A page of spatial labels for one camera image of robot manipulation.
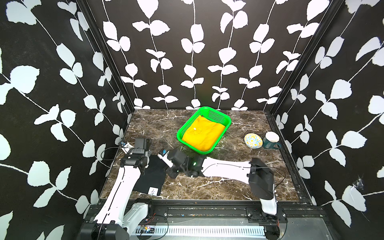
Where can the green plastic basket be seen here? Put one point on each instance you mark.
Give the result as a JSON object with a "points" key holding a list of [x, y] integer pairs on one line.
{"points": [[210, 114]]}

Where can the white slotted cable duct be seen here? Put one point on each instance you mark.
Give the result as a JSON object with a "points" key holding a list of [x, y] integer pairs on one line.
{"points": [[207, 231]]}

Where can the black t-shirt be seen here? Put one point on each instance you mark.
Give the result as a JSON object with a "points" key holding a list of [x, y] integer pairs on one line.
{"points": [[152, 181]]}

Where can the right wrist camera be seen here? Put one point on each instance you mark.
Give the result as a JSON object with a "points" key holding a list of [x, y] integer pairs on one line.
{"points": [[164, 158]]}

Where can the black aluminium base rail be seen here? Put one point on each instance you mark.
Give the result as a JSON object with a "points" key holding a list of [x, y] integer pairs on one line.
{"points": [[250, 210]]}

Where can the green mug white lid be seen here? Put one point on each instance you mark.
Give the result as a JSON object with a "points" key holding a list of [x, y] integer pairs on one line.
{"points": [[271, 141]]}

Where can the patterned yellow blue plate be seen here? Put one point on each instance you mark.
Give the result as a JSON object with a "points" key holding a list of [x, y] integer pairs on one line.
{"points": [[253, 141]]}

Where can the yellow t-shirt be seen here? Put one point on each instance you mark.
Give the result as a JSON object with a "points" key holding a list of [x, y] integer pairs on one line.
{"points": [[202, 134]]}

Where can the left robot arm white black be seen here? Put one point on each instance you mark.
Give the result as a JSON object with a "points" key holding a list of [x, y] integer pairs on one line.
{"points": [[113, 222]]}

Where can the small circuit board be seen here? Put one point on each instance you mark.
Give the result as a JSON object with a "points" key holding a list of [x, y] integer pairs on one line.
{"points": [[147, 230]]}

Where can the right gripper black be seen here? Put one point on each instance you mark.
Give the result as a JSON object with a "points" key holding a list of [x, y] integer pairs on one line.
{"points": [[171, 173]]}

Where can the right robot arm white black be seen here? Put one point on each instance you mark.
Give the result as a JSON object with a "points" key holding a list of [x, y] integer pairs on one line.
{"points": [[254, 173]]}

